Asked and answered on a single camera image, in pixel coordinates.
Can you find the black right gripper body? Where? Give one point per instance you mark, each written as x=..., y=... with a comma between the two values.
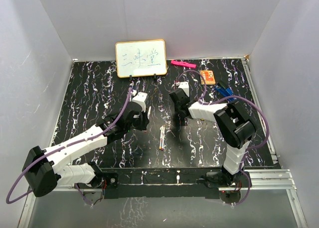
x=177, y=111

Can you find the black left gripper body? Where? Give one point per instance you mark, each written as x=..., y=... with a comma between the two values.
x=139, y=125

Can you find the yellow whiteboard pen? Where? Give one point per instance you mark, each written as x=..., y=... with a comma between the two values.
x=161, y=137

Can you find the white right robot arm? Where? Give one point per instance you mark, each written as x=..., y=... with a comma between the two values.
x=234, y=123

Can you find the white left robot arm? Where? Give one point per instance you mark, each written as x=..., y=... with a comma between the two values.
x=46, y=169

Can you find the purple whiteboard pen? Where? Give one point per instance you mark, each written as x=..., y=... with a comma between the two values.
x=163, y=139

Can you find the blue stapler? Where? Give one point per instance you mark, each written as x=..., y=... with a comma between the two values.
x=223, y=89

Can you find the small yellow-framed whiteboard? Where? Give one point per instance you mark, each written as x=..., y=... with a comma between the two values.
x=141, y=58

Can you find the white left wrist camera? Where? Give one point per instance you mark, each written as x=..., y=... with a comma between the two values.
x=140, y=98

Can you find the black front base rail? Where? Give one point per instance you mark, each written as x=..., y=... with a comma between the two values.
x=165, y=182

